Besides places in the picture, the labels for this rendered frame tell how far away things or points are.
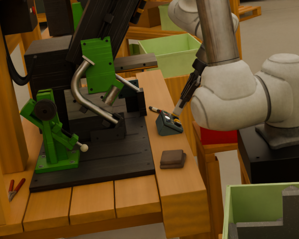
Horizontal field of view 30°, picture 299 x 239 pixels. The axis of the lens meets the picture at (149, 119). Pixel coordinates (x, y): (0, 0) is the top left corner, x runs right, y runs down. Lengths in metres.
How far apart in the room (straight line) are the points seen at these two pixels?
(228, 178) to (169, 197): 2.12
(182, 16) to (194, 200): 0.79
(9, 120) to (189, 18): 0.77
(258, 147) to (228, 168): 2.09
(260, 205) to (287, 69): 0.44
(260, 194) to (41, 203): 0.69
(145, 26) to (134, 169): 3.60
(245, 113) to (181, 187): 0.30
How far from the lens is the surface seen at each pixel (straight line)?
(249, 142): 1.89
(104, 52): 2.20
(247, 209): 1.60
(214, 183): 2.31
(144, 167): 1.89
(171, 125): 2.12
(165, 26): 5.13
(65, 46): 2.32
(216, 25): 1.72
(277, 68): 1.78
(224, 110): 1.70
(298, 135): 1.86
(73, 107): 2.23
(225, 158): 4.09
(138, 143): 2.09
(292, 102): 1.80
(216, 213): 2.37
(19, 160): 2.08
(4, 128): 2.04
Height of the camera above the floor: 1.67
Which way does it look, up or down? 19 degrees down
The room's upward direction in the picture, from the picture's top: 8 degrees counter-clockwise
